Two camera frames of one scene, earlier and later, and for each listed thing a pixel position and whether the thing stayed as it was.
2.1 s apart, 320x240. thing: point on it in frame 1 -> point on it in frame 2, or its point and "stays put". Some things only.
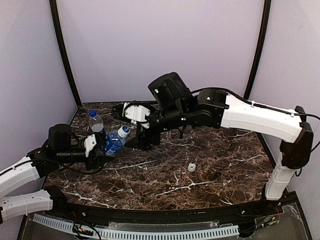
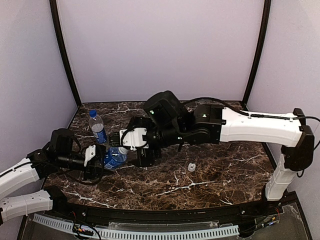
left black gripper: (92, 159) -> (99, 163)
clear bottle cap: (191, 167) stays put
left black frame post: (53, 4) stays put
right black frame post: (256, 55) stays put
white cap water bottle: (115, 140) -> (115, 156)
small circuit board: (77, 228) stays put
